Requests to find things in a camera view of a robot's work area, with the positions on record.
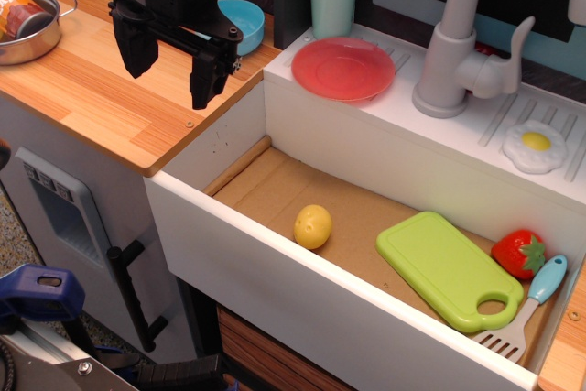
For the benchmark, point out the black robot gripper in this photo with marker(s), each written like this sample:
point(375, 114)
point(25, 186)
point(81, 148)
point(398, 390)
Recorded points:
point(186, 25)

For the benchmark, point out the yellow toy potato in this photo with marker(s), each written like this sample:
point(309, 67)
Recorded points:
point(312, 227)

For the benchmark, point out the red plastic plate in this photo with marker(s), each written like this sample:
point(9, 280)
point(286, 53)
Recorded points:
point(343, 69)

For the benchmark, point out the blue plastic bowl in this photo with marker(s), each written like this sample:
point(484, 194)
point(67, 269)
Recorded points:
point(249, 18)

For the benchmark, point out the silver metal pot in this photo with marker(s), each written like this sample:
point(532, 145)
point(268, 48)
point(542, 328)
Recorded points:
point(44, 39)

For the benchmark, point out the toy food can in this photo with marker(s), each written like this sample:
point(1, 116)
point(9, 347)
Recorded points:
point(22, 18)

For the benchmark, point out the grey oven control panel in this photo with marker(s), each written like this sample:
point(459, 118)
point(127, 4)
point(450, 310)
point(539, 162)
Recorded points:
point(70, 208)

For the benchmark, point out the blue clamp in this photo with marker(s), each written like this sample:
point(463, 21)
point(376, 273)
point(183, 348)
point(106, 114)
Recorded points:
point(39, 293)

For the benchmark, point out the grey toy faucet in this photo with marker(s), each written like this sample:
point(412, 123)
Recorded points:
point(453, 66)

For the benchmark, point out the green plastic cutting board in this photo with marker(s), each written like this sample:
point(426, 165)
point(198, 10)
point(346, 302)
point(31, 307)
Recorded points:
point(451, 273)

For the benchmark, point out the toy fried egg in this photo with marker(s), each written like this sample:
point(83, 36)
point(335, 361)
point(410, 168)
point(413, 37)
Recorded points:
point(534, 147)

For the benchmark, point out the red toy strawberry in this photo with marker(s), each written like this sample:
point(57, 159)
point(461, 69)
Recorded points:
point(521, 253)

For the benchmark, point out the black oven door handle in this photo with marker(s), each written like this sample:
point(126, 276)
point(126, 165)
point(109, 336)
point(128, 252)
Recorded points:
point(120, 259)

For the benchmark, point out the blue handled grey spatula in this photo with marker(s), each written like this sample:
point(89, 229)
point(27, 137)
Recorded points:
point(510, 341)

